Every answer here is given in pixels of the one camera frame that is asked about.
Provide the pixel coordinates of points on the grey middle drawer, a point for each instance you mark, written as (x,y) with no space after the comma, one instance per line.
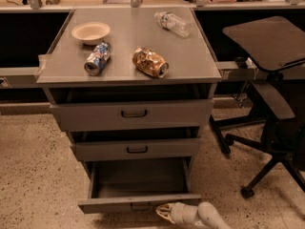
(135,149)

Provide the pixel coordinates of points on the blue crushed soda can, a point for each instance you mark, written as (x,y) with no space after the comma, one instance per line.
(97,60)

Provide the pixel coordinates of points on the grey bottom drawer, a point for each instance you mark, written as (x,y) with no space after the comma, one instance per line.
(137,185)

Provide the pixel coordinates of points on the black office chair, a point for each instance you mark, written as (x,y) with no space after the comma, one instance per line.
(275,45)

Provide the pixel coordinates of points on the grey drawer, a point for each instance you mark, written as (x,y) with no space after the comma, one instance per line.
(132,115)
(137,185)
(135,149)

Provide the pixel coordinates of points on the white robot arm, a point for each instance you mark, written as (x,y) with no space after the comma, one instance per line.
(202,216)

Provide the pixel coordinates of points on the grey drawer cabinet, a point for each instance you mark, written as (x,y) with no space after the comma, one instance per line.
(192,73)

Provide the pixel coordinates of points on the gold crushed soda can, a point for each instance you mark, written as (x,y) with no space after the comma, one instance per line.
(150,63)

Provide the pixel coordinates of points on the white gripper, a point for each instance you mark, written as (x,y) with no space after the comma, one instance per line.
(180,214)

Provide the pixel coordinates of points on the grey top drawer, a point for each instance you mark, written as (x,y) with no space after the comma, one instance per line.
(132,115)

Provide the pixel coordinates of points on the beige paper bowl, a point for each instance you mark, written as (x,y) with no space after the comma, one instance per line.
(90,33)

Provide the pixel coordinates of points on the clear plastic water bottle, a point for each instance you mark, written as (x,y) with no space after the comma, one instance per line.
(171,22)

